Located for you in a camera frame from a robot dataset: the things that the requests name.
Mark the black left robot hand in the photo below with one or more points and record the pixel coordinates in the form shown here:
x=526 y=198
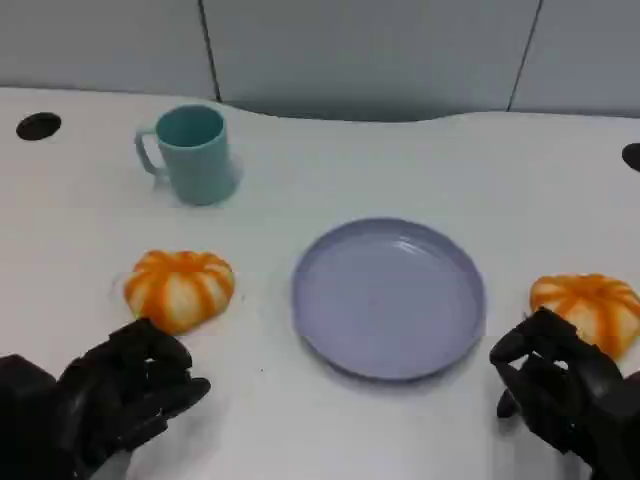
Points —
x=115 y=390

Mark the orange and white bread roll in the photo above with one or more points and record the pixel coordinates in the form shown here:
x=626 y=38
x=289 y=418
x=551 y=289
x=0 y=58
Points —
x=181 y=290
x=595 y=310

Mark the pale green mug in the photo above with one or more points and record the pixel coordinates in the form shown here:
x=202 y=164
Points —
x=192 y=156

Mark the lilac plate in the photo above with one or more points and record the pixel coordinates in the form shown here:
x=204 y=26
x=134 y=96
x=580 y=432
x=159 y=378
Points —
x=389 y=299

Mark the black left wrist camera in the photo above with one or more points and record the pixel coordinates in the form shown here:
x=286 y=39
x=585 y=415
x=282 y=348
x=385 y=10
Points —
x=22 y=415

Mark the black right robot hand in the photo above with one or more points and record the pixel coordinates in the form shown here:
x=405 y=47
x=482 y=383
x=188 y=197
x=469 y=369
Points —
x=565 y=385

